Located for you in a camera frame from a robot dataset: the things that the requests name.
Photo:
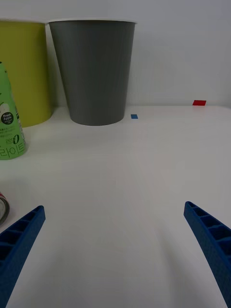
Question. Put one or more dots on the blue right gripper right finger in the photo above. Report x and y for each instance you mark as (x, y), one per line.
(211, 240)

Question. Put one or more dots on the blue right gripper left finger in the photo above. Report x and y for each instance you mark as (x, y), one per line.
(21, 240)

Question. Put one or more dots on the red drink can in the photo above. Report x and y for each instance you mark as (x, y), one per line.
(3, 209)

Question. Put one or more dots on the green label plastic bottle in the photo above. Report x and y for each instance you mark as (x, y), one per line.
(9, 125)

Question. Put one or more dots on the yellow-green plastic bin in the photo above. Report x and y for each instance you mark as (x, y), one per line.
(29, 72)

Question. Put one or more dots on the grey plastic bin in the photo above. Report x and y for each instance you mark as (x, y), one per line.
(93, 72)

